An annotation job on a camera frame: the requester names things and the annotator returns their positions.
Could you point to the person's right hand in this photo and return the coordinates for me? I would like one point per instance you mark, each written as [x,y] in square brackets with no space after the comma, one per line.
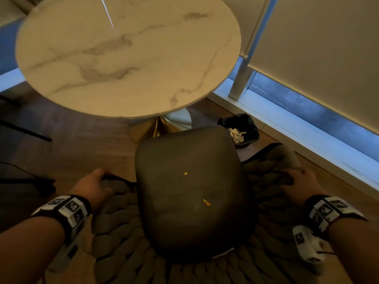
[302,187]

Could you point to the person's left hand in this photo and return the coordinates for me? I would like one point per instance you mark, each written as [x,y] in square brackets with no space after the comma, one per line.
[88,190]

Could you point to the person's right fingers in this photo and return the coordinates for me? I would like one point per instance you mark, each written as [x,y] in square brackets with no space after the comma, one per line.
[288,173]

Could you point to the person's left fingers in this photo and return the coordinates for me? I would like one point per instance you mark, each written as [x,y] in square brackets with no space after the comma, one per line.
[99,173]

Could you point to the grey chair with braided backrest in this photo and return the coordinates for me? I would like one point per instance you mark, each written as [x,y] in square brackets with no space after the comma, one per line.
[189,189]

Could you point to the person's right forearm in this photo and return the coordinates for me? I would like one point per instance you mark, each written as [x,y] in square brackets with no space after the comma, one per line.
[355,251]

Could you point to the person's left forearm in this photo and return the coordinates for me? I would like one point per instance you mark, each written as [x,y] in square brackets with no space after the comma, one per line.
[26,248]

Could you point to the white window sill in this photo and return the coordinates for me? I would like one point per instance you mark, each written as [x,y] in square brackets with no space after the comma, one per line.
[296,130]

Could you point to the black trash bin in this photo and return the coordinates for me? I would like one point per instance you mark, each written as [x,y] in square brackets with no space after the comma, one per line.
[251,127]

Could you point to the white paper scraps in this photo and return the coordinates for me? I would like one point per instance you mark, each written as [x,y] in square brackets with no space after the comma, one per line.
[236,136]

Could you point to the gold table base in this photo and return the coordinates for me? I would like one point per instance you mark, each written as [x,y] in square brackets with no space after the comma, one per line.
[148,130]

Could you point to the large yellow crumb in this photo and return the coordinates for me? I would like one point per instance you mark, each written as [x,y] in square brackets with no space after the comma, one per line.
[207,202]

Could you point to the black metal furniture legs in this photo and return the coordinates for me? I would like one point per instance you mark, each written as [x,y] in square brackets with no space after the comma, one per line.
[23,130]

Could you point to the wide beige roller blind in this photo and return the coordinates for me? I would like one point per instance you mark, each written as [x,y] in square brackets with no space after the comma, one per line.
[319,50]

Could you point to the narrow beige roller blind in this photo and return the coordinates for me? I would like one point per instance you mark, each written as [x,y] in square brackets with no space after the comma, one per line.
[242,20]

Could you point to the left wrist camera band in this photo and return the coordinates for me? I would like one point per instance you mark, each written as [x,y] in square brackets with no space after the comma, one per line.
[69,209]

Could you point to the wrist camera band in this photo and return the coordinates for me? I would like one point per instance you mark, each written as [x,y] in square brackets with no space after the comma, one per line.
[69,209]
[322,212]

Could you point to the right wrist camera band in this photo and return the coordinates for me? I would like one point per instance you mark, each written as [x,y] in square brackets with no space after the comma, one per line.
[322,212]

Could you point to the silver window frame post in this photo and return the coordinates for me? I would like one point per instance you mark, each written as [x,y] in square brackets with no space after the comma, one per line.
[245,73]

